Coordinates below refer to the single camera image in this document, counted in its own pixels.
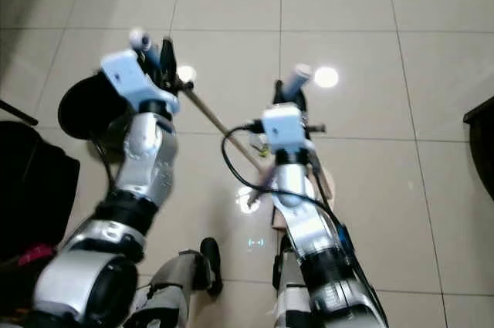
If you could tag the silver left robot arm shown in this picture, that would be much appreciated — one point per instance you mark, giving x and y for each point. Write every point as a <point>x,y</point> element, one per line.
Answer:
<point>147,160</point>

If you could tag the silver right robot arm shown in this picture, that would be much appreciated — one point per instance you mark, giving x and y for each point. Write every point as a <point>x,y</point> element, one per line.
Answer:
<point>312,237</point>

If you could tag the crumpled clear plastic wrapper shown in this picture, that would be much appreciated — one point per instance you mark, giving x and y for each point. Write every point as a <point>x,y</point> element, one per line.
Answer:
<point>260,147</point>

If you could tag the black round bucket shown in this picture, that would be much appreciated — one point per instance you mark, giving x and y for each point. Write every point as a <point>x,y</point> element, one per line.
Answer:
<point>81,108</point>

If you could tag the thin black rod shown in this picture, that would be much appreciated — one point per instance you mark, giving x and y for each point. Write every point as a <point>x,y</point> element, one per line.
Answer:
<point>17,113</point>

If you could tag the large black bag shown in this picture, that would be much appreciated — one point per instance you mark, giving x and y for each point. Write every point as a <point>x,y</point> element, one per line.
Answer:
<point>35,189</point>

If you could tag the robot left leg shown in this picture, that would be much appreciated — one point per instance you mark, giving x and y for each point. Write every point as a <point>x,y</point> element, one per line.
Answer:
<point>210,262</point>

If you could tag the robot leg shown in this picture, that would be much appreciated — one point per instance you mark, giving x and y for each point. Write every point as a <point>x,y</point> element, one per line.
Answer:
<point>289,297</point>
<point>210,262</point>

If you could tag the robot right leg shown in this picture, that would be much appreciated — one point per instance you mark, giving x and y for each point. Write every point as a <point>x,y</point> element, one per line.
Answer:
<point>289,297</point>

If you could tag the dark furniture corner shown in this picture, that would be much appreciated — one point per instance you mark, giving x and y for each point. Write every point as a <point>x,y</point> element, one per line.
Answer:
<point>482,139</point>

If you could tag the black vacuum with red wheel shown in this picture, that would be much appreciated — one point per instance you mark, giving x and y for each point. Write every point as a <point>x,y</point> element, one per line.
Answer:
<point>42,255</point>

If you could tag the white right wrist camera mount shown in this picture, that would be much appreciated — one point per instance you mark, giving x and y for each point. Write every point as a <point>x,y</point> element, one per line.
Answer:
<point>282,127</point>

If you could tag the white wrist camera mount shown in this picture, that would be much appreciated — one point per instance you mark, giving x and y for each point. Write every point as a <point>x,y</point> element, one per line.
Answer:
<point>282,127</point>
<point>127,77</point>

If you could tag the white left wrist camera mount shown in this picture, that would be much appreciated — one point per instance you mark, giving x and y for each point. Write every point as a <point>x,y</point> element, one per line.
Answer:
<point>127,77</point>

